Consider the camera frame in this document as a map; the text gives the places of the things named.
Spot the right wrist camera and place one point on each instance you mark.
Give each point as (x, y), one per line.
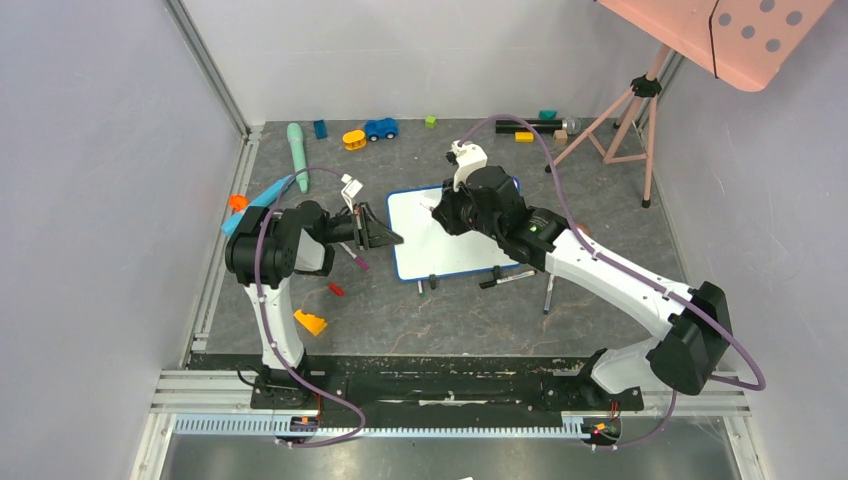
(466, 158)

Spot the clear ball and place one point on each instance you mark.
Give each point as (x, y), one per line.
(572, 125)

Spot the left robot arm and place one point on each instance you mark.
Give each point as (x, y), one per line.
(266, 249)

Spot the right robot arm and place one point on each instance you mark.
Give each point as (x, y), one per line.
(684, 348)

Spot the large mint toy marker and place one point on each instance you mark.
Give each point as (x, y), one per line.
(295, 138)

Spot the aluminium rail frame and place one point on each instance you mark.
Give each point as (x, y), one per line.
(160, 426)

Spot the pink tripod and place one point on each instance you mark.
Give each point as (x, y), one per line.
(642, 91)

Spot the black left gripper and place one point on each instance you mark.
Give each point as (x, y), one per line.
(369, 231)

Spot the dark blue block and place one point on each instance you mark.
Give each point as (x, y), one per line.
(320, 129)

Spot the black tube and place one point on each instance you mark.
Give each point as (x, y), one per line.
(542, 126)

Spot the blue cap marker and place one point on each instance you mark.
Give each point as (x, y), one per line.
(549, 294)

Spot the pink perforated panel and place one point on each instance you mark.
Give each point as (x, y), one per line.
(741, 42)

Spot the blue framed whiteboard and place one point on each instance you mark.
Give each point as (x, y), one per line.
(427, 248)

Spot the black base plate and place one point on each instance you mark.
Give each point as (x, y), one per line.
(406, 392)

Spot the orange toy piece left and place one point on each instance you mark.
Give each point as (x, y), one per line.
(238, 203)

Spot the yellow small block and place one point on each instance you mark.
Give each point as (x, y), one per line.
(523, 137)

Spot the yellow oval toy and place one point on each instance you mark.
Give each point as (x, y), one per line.
(354, 139)

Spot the yellow toy block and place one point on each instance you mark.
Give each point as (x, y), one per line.
(313, 324)

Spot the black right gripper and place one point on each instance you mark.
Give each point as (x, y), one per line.
(444, 214)

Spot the blue toy car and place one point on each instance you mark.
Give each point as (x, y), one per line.
(385, 128)

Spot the large blue toy marker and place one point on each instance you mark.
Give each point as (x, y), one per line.
(265, 199)

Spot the black cap marker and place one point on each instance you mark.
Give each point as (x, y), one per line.
(501, 280)

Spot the purple cap marker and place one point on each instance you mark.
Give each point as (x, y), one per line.
(356, 257)

